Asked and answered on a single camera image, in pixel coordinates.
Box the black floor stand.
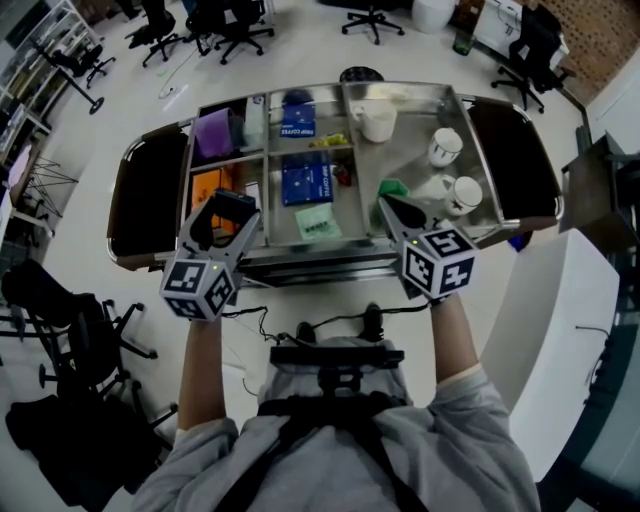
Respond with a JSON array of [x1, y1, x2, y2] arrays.
[[32, 42, 106, 115]]

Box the person's right shoe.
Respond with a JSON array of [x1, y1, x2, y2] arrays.
[[363, 302, 385, 343]]

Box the dark metal desk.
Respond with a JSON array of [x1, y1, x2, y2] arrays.
[[559, 132, 640, 251]]

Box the white slim packet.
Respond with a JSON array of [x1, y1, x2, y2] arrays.
[[243, 96, 265, 147]]

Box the blue coffee box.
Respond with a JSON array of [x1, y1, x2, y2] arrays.
[[280, 102, 317, 140], [281, 152, 335, 207]]

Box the white round stool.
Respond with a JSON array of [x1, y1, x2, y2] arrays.
[[411, 0, 457, 35]]

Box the person's right forearm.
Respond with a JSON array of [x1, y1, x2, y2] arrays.
[[432, 292, 484, 386]]

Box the green plastic cup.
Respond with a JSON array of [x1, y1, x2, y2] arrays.
[[377, 178, 410, 200]]

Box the white mug striped print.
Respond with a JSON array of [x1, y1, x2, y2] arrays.
[[428, 127, 465, 168]]

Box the black tub faucet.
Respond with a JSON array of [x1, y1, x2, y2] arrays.
[[574, 324, 614, 392]]

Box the black cable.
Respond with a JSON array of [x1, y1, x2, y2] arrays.
[[222, 302, 436, 347]]

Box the purple packet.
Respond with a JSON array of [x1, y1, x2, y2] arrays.
[[193, 108, 235, 157]]

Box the white cabinet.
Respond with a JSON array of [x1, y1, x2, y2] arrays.
[[474, 0, 571, 56]]

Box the person's grey sweater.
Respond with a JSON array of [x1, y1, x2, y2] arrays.
[[132, 337, 544, 512]]

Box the black wire rack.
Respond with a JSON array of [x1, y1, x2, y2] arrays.
[[22, 157, 80, 220]]

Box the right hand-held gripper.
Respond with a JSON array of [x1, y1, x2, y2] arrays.
[[375, 197, 477, 301]]

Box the pale green packet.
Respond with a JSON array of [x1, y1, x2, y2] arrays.
[[294, 202, 343, 242]]

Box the white storage shelving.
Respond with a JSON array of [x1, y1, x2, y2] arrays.
[[0, 0, 101, 132]]

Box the orange box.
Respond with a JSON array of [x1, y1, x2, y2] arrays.
[[191, 168, 241, 234]]

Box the person's left forearm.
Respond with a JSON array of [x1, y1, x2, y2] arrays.
[[177, 314, 226, 431]]

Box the stainless steel service cart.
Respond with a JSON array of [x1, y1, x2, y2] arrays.
[[105, 81, 566, 291]]

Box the black round stool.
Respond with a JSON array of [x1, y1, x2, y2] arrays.
[[339, 66, 385, 84]]

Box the white mug star print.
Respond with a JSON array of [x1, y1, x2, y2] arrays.
[[444, 175, 485, 217]]

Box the dark navy packet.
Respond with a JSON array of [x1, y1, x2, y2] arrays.
[[213, 188, 259, 224]]

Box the yellow snack packet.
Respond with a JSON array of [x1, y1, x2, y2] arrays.
[[308, 131, 350, 149]]

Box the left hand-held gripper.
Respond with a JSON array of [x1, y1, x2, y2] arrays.
[[159, 191, 263, 321]]

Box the black office chair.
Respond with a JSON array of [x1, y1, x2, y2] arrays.
[[124, 0, 187, 69], [52, 43, 117, 90], [4, 379, 179, 509], [342, 0, 406, 46], [491, 4, 576, 114], [184, 0, 276, 66], [0, 259, 160, 401]]

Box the black chest harness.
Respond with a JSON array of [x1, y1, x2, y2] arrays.
[[212, 367, 431, 512]]

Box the black waist pack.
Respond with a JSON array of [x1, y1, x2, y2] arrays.
[[269, 346, 405, 369]]

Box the large plain white mug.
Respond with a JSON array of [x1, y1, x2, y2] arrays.
[[349, 101, 399, 144]]

